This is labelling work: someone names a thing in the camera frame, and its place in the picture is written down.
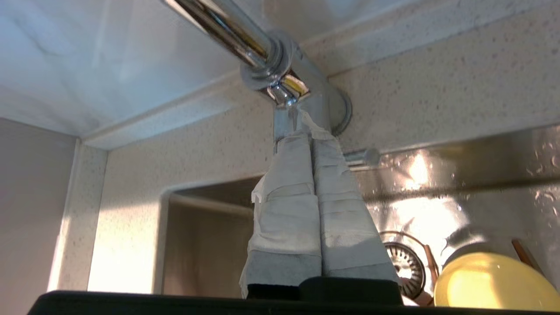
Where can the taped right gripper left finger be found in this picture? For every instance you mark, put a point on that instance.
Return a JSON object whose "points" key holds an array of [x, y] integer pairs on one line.
{"points": [[284, 218]]}

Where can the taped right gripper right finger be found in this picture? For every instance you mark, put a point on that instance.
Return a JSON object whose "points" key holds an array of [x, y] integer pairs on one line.
{"points": [[345, 227]]}

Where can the wooden chopstick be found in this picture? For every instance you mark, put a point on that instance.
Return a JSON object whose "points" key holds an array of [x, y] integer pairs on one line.
{"points": [[527, 256], [432, 262]]}

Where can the yellow plastic bowl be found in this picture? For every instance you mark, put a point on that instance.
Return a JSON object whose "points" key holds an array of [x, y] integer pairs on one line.
{"points": [[490, 284]]}

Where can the chrome gooseneck faucet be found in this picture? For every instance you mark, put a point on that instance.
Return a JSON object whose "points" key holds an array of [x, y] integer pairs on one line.
{"points": [[262, 57]]}

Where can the stainless steel sink basin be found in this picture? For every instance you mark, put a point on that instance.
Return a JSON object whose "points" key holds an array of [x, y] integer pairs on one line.
{"points": [[481, 175]]}

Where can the round metal drain strainer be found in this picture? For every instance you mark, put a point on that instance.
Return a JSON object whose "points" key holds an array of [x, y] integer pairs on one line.
{"points": [[407, 267]]}

